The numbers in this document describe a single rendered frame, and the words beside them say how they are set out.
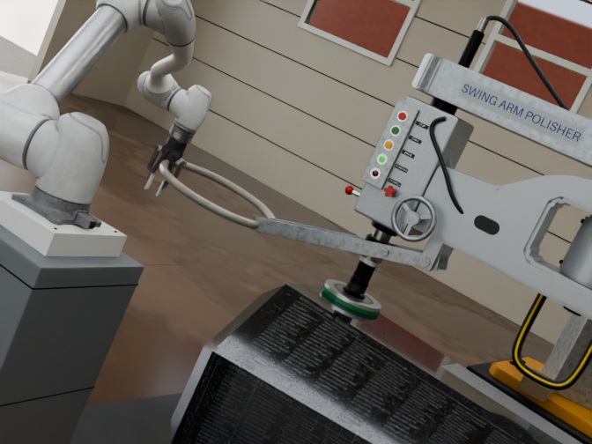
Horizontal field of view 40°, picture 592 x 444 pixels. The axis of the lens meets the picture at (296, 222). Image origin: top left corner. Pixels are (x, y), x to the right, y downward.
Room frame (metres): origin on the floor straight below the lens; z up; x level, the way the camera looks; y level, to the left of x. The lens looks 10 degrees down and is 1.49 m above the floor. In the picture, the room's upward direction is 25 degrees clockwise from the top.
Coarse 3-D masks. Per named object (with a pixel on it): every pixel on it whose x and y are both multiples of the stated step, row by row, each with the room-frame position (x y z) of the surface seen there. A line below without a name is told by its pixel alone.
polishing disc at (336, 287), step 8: (328, 280) 2.78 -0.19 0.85; (336, 280) 2.83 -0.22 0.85; (328, 288) 2.70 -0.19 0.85; (336, 288) 2.72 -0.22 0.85; (344, 296) 2.67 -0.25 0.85; (352, 296) 2.72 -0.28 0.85; (368, 296) 2.82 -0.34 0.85; (352, 304) 2.65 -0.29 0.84; (360, 304) 2.66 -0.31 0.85; (368, 304) 2.71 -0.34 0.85; (376, 304) 2.76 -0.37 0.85
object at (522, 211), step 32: (448, 192) 2.58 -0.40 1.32; (480, 192) 2.56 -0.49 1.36; (512, 192) 2.53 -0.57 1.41; (544, 192) 2.49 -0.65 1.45; (576, 192) 2.46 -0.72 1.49; (448, 224) 2.58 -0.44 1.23; (480, 224) 2.54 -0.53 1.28; (512, 224) 2.51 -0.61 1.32; (544, 224) 2.55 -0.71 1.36; (480, 256) 2.53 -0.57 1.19; (512, 256) 2.49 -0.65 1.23; (544, 288) 2.44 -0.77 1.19; (576, 288) 2.41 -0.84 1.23
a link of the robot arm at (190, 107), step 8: (192, 88) 3.00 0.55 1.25; (200, 88) 3.00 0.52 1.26; (176, 96) 2.99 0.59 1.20; (184, 96) 2.99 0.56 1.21; (192, 96) 2.98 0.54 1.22; (200, 96) 2.98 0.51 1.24; (208, 96) 3.00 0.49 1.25; (168, 104) 3.00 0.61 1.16; (176, 104) 2.99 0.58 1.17; (184, 104) 2.98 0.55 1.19; (192, 104) 2.97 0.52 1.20; (200, 104) 2.98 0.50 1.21; (208, 104) 3.01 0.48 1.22; (176, 112) 2.99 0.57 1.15; (184, 112) 2.98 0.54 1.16; (192, 112) 2.97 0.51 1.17; (200, 112) 2.99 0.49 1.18; (176, 120) 3.00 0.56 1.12; (184, 120) 2.98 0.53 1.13; (192, 120) 2.98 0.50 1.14; (200, 120) 3.00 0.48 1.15; (192, 128) 3.00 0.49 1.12
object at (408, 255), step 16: (272, 224) 2.85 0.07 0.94; (288, 224) 2.83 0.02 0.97; (304, 240) 2.79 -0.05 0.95; (320, 240) 2.77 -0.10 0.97; (336, 240) 2.75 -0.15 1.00; (352, 240) 2.73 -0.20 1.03; (368, 240) 2.71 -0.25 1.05; (384, 256) 2.68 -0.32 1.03; (400, 256) 2.66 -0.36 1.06; (416, 256) 2.64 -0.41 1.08; (448, 256) 2.72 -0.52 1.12
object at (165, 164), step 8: (160, 168) 2.91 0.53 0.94; (184, 168) 3.15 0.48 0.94; (192, 168) 3.17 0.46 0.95; (200, 168) 3.20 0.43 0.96; (168, 176) 2.84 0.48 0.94; (208, 176) 3.21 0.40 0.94; (216, 176) 3.23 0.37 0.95; (176, 184) 2.81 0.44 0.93; (224, 184) 3.23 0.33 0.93; (232, 184) 3.23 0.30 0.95; (184, 192) 2.79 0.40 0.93; (192, 192) 2.79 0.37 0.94; (240, 192) 3.22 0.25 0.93; (192, 200) 2.78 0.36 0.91; (200, 200) 2.77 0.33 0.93; (248, 200) 3.21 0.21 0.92; (256, 200) 3.19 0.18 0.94; (208, 208) 2.77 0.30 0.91; (216, 208) 2.78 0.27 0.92; (264, 208) 3.15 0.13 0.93; (224, 216) 2.78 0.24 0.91; (232, 216) 2.79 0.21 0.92; (240, 216) 2.82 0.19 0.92; (272, 216) 3.08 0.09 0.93; (240, 224) 2.82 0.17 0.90; (248, 224) 2.83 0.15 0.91; (256, 224) 2.86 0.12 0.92
